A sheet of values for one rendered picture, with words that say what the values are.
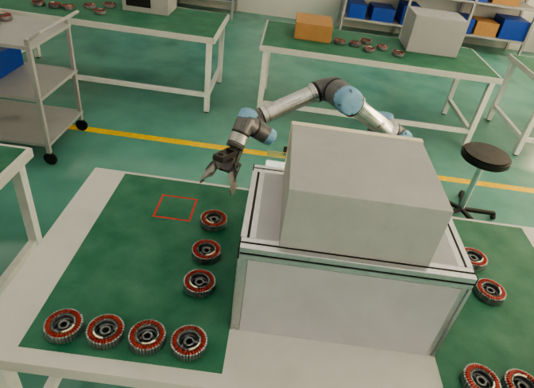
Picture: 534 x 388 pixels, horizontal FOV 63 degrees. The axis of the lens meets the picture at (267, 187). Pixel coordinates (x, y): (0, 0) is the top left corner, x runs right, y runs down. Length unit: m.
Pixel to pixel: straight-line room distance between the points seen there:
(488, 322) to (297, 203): 0.95
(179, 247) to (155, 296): 0.25
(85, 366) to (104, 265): 0.40
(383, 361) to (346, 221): 0.54
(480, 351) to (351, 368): 0.47
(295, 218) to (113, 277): 0.76
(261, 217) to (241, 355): 0.44
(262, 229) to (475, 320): 0.89
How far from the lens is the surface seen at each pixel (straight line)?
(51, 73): 3.85
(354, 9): 7.71
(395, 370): 1.54
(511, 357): 1.77
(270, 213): 1.36
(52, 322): 1.54
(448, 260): 1.39
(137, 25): 4.33
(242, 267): 1.29
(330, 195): 1.13
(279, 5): 8.23
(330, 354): 1.51
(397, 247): 1.27
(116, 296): 1.61
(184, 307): 1.55
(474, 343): 1.74
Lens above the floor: 1.96
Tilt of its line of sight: 35 degrees down
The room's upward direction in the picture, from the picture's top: 8 degrees clockwise
